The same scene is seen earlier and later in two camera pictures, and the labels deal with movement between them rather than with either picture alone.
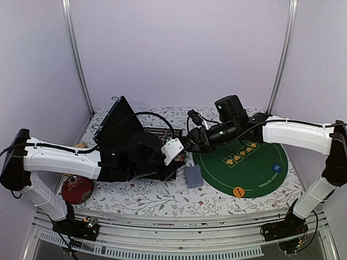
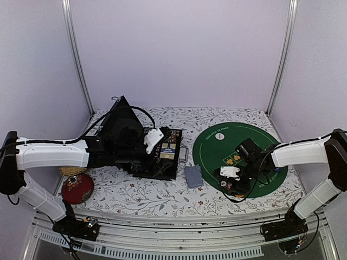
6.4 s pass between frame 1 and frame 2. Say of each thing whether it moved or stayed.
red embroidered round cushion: stayed
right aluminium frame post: stayed
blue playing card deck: stayed
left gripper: moved
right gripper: moved
